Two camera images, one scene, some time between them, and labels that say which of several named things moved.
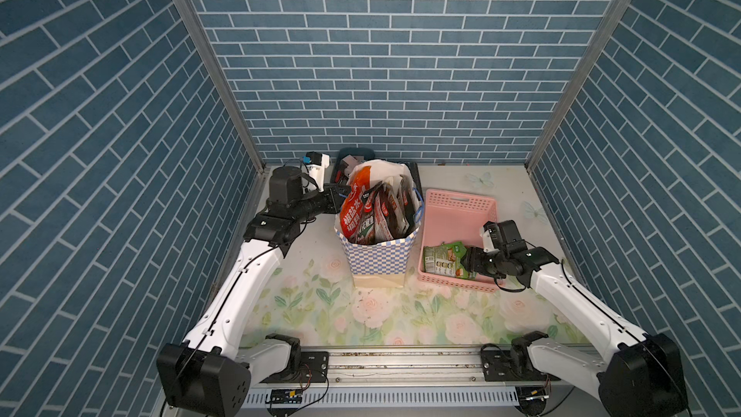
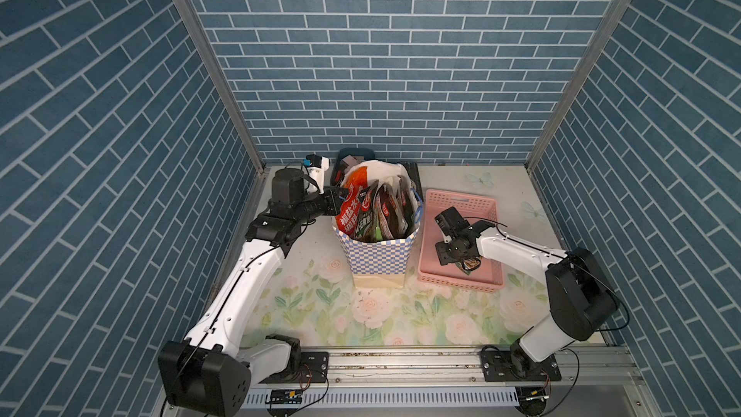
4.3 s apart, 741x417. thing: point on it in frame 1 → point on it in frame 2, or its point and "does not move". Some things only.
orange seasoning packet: x=351 y=200 does not move
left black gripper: x=333 y=202 does not move
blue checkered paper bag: x=378 y=265 does not move
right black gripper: x=471 y=261 → x=440 y=253
